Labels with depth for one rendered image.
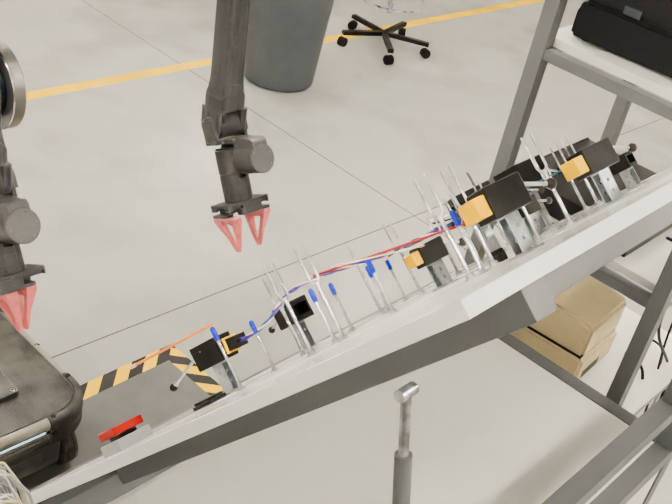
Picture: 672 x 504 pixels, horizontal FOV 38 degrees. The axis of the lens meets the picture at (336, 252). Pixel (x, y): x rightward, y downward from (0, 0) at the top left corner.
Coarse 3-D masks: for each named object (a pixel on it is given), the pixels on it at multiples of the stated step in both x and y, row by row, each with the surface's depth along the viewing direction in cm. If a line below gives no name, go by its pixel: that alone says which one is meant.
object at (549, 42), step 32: (544, 32) 207; (544, 64) 211; (576, 64) 204; (608, 64) 203; (640, 64) 205; (640, 96) 197; (512, 128) 219; (608, 128) 264; (512, 160) 224; (480, 256) 238; (640, 256) 219; (640, 288) 212; (640, 320) 211; (640, 352) 214; (608, 384) 245; (640, 384) 247
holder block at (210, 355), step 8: (224, 336) 155; (200, 344) 155; (208, 344) 154; (216, 344) 153; (192, 352) 156; (208, 352) 154; (216, 352) 153; (232, 352) 155; (200, 360) 155; (208, 360) 154; (216, 360) 154; (200, 368) 156
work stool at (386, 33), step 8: (392, 0) 578; (384, 8) 564; (392, 8) 581; (352, 16) 605; (352, 24) 607; (368, 24) 597; (400, 24) 606; (344, 32) 578; (352, 32) 580; (360, 32) 582; (368, 32) 585; (376, 32) 587; (384, 32) 589; (392, 32) 598; (400, 32) 613; (344, 40) 580; (384, 40) 580; (408, 40) 589; (416, 40) 588; (392, 48) 569; (424, 48) 592; (384, 56) 572; (392, 56) 571; (424, 56) 591
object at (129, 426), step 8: (136, 416) 139; (120, 424) 137; (128, 424) 138; (136, 424) 138; (104, 432) 138; (112, 432) 136; (120, 432) 136; (128, 432) 138; (104, 440) 138; (112, 440) 139
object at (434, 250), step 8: (432, 240) 148; (440, 240) 148; (416, 248) 147; (424, 248) 147; (432, 248) 148; (440, 248) 148; (424, 256) 147; (432, 256) 147; (440, 256) 148; (424, 264) 147; (432, 264) 148; (440, 264) 148; (432, 272) 149; (440, 272) 148; (448, 272) 148; (440, 280) 148; (448, 280) 148; (456, 280) 147
